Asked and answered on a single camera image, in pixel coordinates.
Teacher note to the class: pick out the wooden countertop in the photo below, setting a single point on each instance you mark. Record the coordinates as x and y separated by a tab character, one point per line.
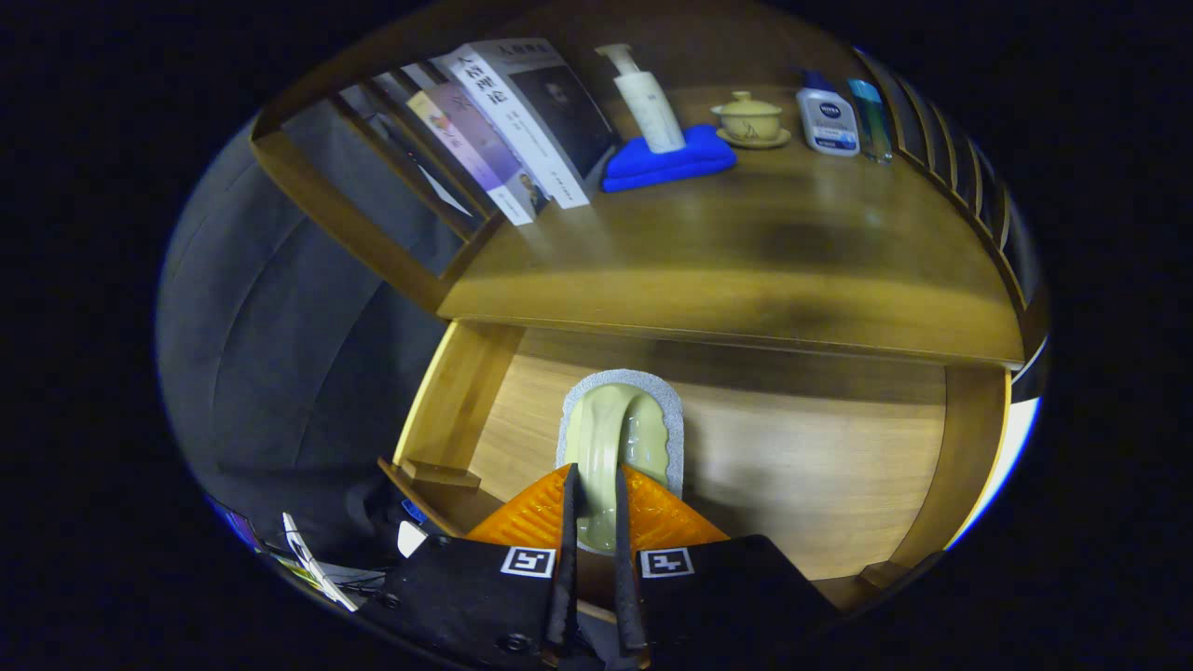
746	242

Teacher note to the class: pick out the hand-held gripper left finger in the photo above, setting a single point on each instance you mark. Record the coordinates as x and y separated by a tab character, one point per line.
566	596

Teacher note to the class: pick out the white pump bottle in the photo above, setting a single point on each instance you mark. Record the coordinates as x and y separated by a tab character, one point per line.
657	116

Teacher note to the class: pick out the white table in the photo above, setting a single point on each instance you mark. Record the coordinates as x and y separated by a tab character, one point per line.
1011	447

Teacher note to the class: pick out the yellow lidded teacup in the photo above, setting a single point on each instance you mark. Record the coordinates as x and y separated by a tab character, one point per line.
750	119

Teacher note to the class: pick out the black backdrop cloth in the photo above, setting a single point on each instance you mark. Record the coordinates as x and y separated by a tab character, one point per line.
280	373

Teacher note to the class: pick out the pink purple book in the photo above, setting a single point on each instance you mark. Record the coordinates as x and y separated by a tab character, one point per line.
475	140

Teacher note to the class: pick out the wooden cabinet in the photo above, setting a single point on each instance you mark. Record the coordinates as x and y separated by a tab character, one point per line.
347	222

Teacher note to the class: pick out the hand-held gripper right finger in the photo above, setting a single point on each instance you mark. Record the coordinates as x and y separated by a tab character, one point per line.
626	596

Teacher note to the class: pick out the folded blue cloth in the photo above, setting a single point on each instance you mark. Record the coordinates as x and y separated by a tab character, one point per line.
652	168

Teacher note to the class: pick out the wooden drawer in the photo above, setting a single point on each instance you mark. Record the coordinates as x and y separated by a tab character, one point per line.
792	466

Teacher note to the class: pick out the white bottle with blue cap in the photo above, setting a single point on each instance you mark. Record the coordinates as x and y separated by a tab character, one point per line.
828	121

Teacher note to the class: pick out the teal bottle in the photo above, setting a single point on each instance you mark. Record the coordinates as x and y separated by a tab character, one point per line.
871	121

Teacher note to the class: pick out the white book with dark cover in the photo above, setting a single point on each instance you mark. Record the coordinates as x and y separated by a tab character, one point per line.
522	121

